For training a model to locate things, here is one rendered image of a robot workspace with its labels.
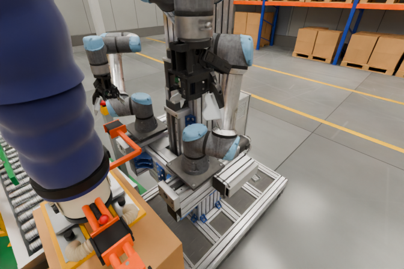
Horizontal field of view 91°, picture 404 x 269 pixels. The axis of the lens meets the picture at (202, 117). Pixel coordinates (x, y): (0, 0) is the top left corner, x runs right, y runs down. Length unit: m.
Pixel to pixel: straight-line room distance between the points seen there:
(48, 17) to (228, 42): 0.55
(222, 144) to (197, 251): 1.05
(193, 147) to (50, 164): 0.52
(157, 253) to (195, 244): 0.84
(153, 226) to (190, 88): 0.72
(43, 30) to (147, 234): 0.80
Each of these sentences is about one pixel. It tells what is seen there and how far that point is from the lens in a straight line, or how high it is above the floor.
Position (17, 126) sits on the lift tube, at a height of 1.54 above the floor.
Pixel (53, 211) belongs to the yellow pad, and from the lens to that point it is 1.04.
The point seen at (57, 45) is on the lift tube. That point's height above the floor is 1.70.
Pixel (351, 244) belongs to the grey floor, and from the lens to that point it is 2.36.
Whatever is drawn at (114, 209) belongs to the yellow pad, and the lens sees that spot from 0.93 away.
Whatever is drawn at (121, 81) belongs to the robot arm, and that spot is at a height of 1.34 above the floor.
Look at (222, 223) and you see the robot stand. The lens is 1.85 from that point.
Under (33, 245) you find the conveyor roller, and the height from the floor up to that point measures 0.55.
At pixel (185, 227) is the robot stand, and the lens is 1.83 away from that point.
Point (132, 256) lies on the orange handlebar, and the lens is 0.68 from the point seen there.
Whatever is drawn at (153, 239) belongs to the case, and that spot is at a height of 0.94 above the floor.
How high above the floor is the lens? 1.80
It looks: 32 degrees down
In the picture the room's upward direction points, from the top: straight up
